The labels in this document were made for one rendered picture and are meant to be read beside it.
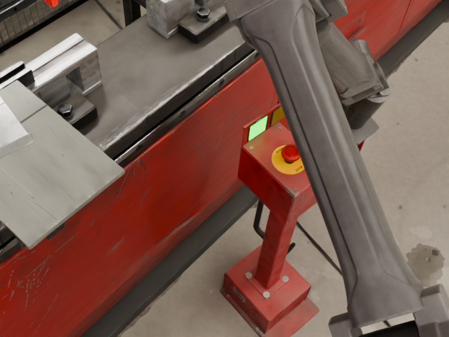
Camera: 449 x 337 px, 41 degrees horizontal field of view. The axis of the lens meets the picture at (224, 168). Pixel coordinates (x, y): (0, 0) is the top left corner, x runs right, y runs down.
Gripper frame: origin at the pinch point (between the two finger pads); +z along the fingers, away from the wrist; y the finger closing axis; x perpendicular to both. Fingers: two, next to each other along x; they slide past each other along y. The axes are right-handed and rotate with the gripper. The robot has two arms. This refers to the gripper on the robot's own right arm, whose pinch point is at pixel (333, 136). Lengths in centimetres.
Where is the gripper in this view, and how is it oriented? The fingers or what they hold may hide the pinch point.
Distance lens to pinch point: 123.9
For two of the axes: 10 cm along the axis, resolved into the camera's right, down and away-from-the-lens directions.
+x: -7.6, 5.1, -3.9
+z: -2.1, 3.9, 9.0
